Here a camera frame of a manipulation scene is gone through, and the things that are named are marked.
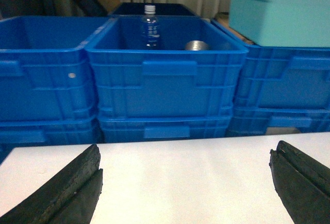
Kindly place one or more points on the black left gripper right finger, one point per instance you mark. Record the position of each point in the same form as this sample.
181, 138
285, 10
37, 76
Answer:
301, 182

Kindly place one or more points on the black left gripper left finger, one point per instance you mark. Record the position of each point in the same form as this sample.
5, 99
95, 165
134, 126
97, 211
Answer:
70, 196

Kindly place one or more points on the blue crate lower left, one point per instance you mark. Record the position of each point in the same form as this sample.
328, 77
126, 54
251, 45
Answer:
49, 133

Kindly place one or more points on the blue crate lower right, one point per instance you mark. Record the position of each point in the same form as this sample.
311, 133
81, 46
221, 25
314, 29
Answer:
255, 121

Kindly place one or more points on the blue crate lower middle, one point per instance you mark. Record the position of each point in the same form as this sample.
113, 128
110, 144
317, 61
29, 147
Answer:
163, 129

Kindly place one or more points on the blue crate right stack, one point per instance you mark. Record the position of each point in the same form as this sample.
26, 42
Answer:
282, 77

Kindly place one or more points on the blue crate top left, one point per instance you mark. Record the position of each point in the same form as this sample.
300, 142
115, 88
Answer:
45, 70

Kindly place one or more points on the blue crate with bottle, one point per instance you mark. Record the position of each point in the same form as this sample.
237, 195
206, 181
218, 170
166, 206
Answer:
135, 82

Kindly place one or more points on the teal foam box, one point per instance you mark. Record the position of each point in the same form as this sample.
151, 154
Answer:
282, 23

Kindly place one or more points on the metal bowl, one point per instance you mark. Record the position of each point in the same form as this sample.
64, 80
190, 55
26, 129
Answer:
197, 45

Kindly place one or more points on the clear water bottle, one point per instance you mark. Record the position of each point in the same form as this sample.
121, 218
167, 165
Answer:
150, 28

